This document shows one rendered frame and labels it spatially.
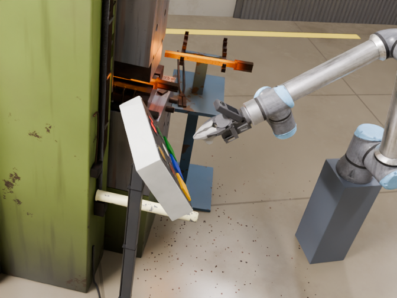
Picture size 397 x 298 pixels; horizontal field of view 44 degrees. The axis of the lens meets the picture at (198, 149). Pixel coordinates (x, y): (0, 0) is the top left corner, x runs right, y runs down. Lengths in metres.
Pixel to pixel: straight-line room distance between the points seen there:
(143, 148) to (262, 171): 1.96
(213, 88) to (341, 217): 0.97
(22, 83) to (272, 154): 2.16
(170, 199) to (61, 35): 0.63
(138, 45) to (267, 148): 1.91
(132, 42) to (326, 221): 1.42
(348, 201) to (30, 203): 1.53
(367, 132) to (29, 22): 1.58
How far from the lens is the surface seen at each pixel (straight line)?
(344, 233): 2.84
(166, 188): 1.55
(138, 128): 1.60
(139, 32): 1.90
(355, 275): 3.01
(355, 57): 2.06
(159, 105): 2.19
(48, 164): 2.03
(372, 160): 2.43
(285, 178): 3.41
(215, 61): 2.48
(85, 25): 1.64
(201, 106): 2.61
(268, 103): 1.78
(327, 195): 2.68
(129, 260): 2.04
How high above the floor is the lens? 2.14
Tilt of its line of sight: 38 degrees down
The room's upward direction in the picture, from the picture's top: 11 degrees clockwise
